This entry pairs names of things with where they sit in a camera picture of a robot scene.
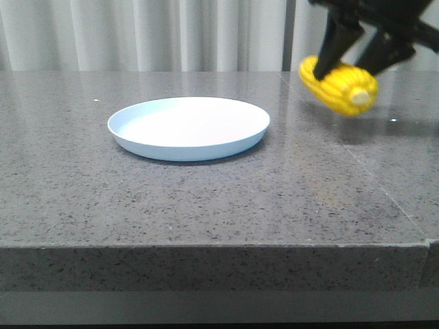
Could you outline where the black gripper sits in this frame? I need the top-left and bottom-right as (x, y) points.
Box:
(310, 0), (438, 81)

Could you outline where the yellow plastic corn cob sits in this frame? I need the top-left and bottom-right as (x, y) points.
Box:
(299, 56), (379, 117)

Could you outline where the light blue round plate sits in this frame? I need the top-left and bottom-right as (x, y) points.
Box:
(107, 97), (270, 162)

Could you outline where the white pleated curtain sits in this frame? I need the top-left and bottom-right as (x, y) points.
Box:
(0, 0), (439, 73)

